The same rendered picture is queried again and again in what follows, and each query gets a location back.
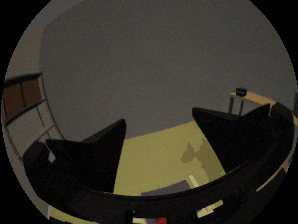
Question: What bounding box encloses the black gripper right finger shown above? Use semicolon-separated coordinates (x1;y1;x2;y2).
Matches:
193;103;270;173

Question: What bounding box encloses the grey board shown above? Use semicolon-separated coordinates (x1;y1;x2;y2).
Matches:
141;180;190;224

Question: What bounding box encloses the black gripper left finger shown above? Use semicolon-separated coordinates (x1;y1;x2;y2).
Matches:
45;119;126;193

